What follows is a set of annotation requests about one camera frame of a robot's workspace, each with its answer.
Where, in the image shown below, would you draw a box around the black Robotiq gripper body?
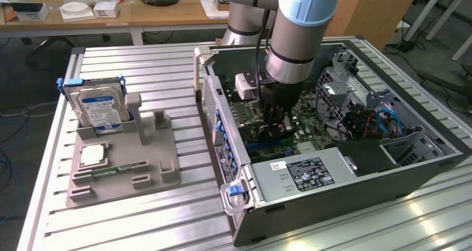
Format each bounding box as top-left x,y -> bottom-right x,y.
260,82 -> 303,111

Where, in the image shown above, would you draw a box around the blue expansion slot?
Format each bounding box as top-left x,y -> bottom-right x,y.
246,142 -> 282,151

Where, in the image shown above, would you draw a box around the green motherboard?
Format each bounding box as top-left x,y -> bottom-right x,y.
220,82 -> 340,163

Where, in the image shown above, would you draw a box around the metal drive cage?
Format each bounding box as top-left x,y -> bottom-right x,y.
314,48 -> 371,108

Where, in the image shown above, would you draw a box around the silver power supply unit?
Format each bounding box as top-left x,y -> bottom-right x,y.
251,147 -> 359,202

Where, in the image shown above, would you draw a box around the open black PC case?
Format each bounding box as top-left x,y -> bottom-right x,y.
194,39 -> 472,248

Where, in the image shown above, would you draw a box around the metal disk bay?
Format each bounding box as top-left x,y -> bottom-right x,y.
379,128 -> 444,169

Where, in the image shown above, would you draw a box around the white paper stack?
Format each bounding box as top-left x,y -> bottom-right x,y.
200,0 -> 231,20

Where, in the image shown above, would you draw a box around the grey plastic parts rack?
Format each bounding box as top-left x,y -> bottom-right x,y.
66,92 -> 182,209

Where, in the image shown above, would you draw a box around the wooden cabinet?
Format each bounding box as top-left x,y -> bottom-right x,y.
324,0 -> 423,50

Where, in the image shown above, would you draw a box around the wooden desk white legs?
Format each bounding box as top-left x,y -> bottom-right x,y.
0,0 -> 238,46

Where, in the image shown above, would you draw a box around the green RAM stick white label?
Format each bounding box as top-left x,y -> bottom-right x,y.
90,164 -> 143,177

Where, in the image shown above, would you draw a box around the hard disk in blue caddy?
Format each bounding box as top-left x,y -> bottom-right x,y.
55,74 -> 128,137

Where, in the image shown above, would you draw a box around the silver CPU chip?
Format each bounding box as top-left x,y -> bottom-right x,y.
79,145 -> 107,166

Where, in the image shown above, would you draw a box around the small white labelled box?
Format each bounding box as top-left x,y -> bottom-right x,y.
92,1 -> 120,18

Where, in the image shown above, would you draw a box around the white round dish on block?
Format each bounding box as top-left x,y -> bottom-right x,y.
60,2 -> 96,23

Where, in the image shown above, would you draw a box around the white box black lid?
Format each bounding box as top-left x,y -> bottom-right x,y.
11,2 -> 50,22

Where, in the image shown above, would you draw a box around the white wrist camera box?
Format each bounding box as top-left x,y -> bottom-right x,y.
235,73 -> 267,100

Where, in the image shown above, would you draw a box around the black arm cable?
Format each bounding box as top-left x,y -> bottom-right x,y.
254,7 -> 272,115

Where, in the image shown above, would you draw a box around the orange wire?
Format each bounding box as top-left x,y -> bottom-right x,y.
364,112 -> 382,138

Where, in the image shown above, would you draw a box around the grey case handle blue latch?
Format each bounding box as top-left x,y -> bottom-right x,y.
219,176 -> 255,216

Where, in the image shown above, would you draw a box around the blue wire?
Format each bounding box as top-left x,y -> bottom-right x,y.
376,108 -> 407,136

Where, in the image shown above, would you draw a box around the white table frame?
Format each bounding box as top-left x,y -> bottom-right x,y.
403,0 -> 472,61

